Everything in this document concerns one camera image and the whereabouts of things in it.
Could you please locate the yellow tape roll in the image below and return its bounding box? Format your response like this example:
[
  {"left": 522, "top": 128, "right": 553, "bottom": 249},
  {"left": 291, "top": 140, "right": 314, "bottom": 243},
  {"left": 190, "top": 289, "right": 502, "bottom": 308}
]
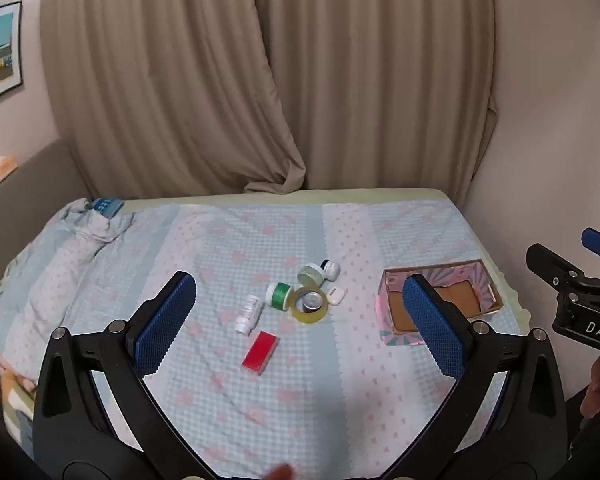
[{"left": 290, "top": 287, "right": 329, "bottom": 324}]

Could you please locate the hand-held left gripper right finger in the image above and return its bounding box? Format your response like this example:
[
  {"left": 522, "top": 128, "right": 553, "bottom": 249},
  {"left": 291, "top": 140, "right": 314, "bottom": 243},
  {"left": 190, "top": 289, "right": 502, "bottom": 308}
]
[{"left": 402, "top": 274, "right": 569, "bottom": 480}]

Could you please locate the crumpled blue blanket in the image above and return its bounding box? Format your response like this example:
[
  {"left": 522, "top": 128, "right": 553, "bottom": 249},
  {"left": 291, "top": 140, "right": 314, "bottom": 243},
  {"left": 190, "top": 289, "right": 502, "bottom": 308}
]
[{"left": 0, "top": 137, "right": 93, "bottom": 348}]

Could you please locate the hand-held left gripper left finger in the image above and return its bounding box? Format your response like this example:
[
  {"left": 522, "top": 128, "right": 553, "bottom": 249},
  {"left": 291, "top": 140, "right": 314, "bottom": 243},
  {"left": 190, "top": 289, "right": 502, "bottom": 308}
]
[{"left": 32, "top": 271, "right": 218, "bottom": 480}]

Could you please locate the red box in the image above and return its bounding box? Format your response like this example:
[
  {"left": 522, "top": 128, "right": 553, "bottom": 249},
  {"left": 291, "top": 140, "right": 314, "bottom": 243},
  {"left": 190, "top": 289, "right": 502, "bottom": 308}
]
[{"left": 241, "top": 330, "right": 281, "bottom": 376}]

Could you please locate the person's right hand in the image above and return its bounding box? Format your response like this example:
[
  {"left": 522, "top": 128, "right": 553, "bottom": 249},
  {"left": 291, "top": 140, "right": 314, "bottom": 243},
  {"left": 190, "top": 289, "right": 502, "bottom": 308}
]
[{"left": 581, "top": 354, "right": 600, "bottom": 413}]

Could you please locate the checkered floral blanket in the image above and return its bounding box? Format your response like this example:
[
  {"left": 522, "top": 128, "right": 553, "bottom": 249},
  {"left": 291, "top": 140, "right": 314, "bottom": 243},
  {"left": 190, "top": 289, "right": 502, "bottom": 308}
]
[{"left": 0, "top": 195, "right": 528, "bottom": 480}]

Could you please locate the pale green jar white lid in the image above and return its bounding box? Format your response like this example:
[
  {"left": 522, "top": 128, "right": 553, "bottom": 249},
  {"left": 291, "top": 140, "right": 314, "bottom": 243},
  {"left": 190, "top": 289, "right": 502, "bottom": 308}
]
[{"left": 297, "top": 264, "right": 327, "bottom": 286}]

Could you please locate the beige pleated curtain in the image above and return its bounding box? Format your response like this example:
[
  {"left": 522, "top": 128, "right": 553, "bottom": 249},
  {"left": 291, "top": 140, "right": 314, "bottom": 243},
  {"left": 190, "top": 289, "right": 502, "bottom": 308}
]
[
  {"left": 40, "top": 0, "right": 308, "bottom": 200},
  {"left": 245, "top": 0, "right": 498, "bottom": 196}
]

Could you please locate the cardboard box with pink print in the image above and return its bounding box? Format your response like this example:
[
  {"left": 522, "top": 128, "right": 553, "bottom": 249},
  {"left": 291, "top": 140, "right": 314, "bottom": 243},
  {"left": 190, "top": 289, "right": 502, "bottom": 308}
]
[{"left": 375, "top": 259, "right": 504, "bottom": 347}]

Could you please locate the colourful printed cloth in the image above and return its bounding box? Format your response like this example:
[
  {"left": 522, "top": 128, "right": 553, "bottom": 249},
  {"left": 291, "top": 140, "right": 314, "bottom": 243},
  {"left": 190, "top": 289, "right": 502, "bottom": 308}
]
[{"left": 0, "top": 360, "right": 38, "bottom": 456}]

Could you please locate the slim white bottle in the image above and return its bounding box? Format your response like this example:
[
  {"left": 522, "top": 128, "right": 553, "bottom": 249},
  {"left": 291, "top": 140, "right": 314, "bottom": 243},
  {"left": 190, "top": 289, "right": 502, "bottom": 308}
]
[{"left": 234, "top": 294, "right": 264, "bottom": 337}]

